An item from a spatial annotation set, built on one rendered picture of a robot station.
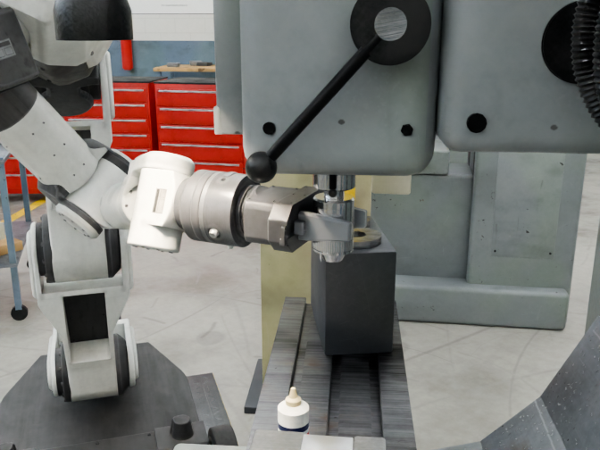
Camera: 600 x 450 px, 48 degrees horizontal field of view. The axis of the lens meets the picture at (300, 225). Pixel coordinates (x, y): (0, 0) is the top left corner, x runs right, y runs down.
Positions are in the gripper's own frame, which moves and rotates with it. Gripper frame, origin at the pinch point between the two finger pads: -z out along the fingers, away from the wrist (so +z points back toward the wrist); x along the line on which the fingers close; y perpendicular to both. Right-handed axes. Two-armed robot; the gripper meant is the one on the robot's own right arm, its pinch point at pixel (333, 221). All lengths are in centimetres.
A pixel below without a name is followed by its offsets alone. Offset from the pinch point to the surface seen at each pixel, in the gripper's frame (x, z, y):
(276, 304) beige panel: 155, 79, 86
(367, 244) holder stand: 34.3, 6.3, 14.0
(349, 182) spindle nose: -1.0, -2.1, -5.0
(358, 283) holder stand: 31.9, 6.9, 20.3
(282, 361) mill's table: 24.8, 17.6, 33.6
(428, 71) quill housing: -6.2, -11.2, -17.5
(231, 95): -5.3, 9.9, -14.3
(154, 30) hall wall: 765, 550, -4
